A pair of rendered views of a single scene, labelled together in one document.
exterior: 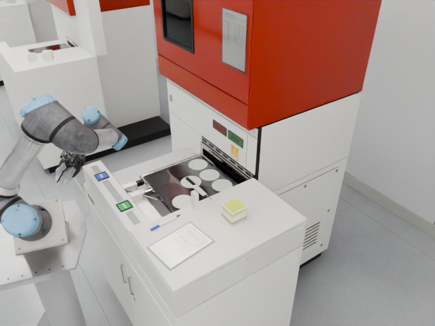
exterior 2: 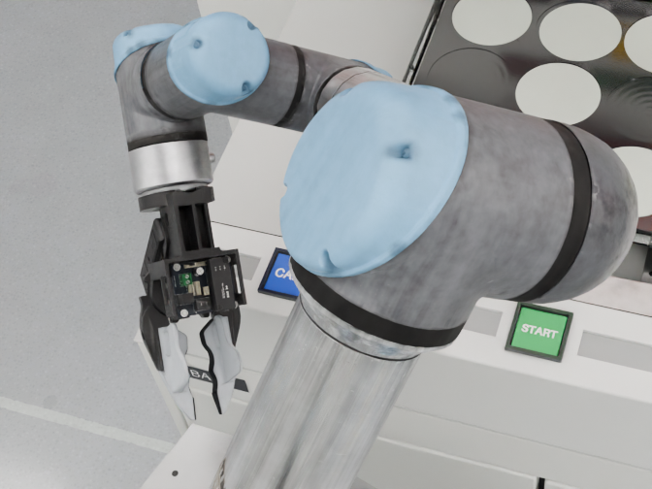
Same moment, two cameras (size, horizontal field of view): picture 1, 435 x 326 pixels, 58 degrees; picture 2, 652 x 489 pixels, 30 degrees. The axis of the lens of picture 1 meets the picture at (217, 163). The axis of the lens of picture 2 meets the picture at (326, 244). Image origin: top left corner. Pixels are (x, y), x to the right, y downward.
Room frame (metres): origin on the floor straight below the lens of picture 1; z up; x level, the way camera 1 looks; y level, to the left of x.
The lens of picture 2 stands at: (0.83, 0.83, 2.00)
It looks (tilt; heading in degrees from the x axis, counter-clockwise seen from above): 54 degrees down; 332
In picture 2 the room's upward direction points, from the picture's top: 11 degrees counter-clockwise
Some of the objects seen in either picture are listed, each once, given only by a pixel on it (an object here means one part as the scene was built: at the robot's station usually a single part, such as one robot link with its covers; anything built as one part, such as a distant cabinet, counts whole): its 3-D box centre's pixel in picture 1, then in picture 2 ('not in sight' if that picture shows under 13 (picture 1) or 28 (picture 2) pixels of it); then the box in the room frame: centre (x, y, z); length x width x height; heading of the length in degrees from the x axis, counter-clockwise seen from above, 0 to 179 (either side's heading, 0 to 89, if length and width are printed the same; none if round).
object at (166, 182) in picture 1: (191, 182); (557, 95); (1.52, 0.13, 0.90); 0.34 x 0.34 x 0.01; 35
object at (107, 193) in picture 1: (114, 203); (419, 341); (1.37, 0.46, 0.89); 0.55 x 0.09 x 0.14; 35
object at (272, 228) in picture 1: (220, 237); not in sight; (1.15, -0.01, 0.89); 0.62 x 0.35 x 0.14; 125
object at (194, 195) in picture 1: (198, 194); not in sight; (1.26, 0.08, 1.03); 0.06 x 0.04 x 0.13; 125
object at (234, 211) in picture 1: (234, 211); not in sight; (1.19, -0.07, 1.00); 0.07 x 0.07 x 0.07; 35
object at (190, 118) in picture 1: (207, 130); not in sight; (1.81, 0.05, 1.02); 0.82 x 0.03 x 0.40; 35
